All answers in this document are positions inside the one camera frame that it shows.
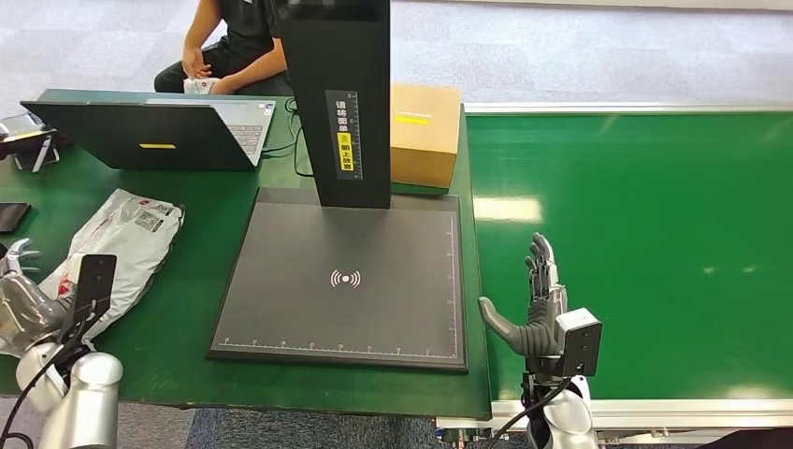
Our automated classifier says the white plastic mailer package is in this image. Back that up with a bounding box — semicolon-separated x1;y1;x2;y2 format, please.
37;188;186;348

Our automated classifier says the black laptop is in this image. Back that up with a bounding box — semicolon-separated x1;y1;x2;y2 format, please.
22;97;278;171

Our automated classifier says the yellow black ruler label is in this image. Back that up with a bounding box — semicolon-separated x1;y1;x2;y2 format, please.
324;90;364;181

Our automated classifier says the phone on stand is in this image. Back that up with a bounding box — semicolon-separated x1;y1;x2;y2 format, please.
0;113;62;173

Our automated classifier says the brown cardboard box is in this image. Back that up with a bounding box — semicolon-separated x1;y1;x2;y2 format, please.
390;81;463;190

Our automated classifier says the flat black phone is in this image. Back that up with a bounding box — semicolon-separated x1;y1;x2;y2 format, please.
0;202;32;235

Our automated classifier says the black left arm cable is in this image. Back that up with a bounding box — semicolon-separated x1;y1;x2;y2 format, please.
0;346;81;449

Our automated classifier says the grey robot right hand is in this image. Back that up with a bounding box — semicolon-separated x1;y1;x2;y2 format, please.
478;232;568;357

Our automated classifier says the person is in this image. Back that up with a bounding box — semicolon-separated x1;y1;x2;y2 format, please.
153;0;293;97

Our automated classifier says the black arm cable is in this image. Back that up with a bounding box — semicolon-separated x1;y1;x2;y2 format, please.
0;346;81;449
485;378;574;449

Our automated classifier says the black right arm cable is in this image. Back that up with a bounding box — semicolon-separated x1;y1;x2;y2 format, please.
485;378;574;449

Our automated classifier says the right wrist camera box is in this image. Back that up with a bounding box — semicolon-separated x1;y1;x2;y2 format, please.
555;308;603;378

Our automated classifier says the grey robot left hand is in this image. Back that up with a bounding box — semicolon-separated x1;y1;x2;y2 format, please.
0;238;79;357

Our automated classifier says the black cable on table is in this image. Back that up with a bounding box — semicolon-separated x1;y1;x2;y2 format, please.
263;97;317;178

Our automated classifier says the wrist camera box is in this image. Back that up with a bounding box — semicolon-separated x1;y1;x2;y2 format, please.
555;308;603;378
58;253;118;348

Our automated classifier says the green conveyor belt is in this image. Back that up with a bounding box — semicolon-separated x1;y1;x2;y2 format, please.
436;102;793;444

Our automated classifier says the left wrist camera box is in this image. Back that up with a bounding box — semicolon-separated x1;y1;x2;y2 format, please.
58;253;118;348

